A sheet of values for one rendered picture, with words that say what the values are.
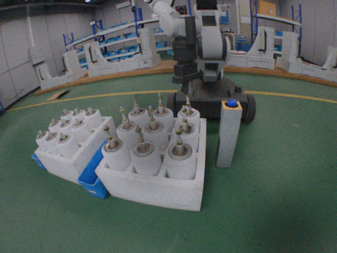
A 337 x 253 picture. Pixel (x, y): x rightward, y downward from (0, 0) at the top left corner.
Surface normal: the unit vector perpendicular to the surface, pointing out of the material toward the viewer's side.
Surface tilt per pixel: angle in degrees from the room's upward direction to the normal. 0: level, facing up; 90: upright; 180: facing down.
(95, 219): 0
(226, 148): 90
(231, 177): 0
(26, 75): 90
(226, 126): 90
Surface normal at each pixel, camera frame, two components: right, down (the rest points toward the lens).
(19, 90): 0.97, 0.02
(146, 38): -0.20, 0.56
